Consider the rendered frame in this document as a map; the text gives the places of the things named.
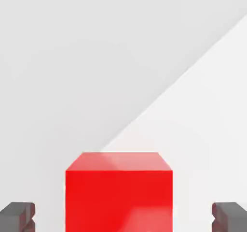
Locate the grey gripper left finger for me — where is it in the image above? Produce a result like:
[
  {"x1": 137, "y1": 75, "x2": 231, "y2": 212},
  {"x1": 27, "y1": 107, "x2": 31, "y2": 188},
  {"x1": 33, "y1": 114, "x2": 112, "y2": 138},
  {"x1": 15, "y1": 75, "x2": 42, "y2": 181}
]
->
[{"x1": 0, "y1": 202, "x2": 36, "y2": 232}]

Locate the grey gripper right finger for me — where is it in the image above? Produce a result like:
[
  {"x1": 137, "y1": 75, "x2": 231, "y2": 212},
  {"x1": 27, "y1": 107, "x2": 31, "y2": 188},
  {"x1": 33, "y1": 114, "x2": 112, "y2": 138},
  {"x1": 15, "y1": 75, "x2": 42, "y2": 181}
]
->
[{"x1": 211, "y1": 202, "x2": 247, "y2": 232}]

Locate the small red cube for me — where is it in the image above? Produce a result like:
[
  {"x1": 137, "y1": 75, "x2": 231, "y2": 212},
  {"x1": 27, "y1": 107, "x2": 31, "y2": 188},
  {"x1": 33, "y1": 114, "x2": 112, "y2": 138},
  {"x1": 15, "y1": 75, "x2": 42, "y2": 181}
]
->
[{"x1": 65, "y1": 151, "x2": 174, "y2": 232}]

